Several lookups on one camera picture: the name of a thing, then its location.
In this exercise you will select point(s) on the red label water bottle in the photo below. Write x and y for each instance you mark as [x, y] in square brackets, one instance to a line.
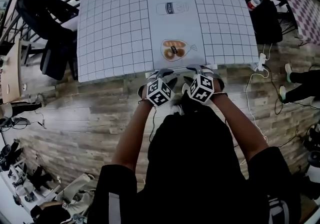
[255, 2]

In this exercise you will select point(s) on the light wooden desk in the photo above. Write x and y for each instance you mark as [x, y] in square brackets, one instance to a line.
[12, 73]

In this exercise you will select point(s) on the black office chair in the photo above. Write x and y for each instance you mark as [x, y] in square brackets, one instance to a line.
[265, 26]
[53, 64]

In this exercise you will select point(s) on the person's right forearm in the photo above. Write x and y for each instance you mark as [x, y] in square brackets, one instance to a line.
[237, 123]

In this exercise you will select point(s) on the person's left forearm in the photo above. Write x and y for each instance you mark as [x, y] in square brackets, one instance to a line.
[132, 133]

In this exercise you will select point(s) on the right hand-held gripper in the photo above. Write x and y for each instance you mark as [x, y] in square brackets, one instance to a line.
[202, 89]

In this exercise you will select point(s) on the pink checked tablecloth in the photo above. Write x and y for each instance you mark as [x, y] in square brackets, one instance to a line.
[305, 16]

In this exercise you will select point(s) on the person's white shoe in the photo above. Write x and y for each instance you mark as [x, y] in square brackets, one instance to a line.
[176, 109]

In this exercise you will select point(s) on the white power strip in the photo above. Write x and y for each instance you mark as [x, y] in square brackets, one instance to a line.
[261, 61]

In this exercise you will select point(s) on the person's black shirt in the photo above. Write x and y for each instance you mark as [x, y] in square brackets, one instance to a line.
[195, 168]

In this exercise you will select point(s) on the white grid tablecloth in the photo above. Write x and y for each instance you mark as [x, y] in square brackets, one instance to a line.
[112, 31]

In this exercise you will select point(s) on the long white table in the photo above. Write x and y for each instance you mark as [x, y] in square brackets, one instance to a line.
[170, 28]

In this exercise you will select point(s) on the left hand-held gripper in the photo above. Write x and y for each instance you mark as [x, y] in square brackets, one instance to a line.
[160, 92]

